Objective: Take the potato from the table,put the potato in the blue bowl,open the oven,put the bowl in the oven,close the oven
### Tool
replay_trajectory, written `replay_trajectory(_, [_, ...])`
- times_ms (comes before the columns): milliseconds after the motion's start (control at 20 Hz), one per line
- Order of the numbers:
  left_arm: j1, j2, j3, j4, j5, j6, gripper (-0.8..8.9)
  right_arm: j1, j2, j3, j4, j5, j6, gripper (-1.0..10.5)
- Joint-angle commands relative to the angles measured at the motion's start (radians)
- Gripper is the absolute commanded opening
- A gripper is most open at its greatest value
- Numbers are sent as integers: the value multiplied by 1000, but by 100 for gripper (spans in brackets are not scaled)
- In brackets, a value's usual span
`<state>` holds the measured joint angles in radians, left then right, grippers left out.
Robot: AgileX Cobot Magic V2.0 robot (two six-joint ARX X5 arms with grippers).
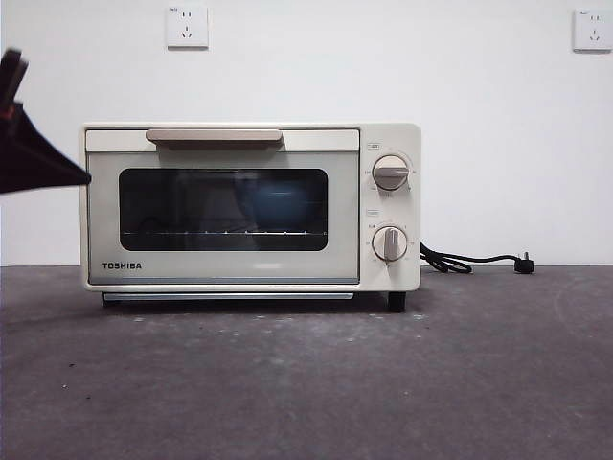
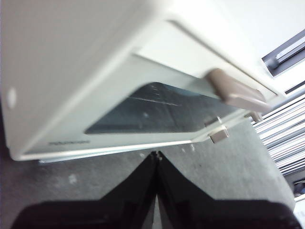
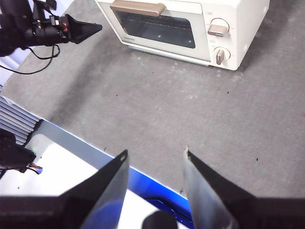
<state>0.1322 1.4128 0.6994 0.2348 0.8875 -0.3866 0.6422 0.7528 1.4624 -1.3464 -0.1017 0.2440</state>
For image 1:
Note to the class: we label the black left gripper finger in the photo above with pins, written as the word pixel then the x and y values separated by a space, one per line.
pixel 29 158

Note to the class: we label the blue bowl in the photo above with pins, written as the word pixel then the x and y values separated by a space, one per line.
pixel 282 206

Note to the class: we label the cream Toshiba toaster oven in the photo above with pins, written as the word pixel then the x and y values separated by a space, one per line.
pixel 366 287

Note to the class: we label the beige oven knob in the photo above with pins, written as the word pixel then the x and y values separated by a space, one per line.
pixel 391 172
pixel 390 244

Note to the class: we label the white wall socket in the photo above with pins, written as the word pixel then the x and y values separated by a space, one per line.
pixel 594 31
pixel 188 28

